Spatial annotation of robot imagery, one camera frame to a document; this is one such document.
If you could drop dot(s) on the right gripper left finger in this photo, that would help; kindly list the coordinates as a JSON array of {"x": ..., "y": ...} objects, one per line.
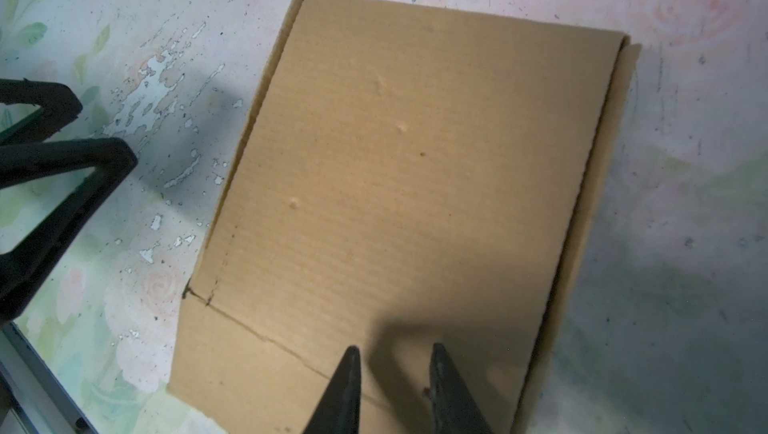
[{"x": 338, "y": 411}]

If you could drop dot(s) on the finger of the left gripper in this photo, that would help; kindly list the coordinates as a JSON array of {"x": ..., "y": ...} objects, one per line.
[
  {"x": 25, "y": 267},
  {"x": 56, "y": 104}
]

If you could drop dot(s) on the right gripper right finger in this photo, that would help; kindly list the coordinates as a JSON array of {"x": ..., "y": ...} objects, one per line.
[{"x": 453, "y": 408}]

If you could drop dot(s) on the brown cardboard box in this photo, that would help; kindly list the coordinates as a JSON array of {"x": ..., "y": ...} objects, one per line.
[{"x": 408, "y": 176}]

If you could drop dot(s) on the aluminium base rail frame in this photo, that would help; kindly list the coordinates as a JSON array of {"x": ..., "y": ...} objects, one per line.
[{"x": 38, "y": 401}]

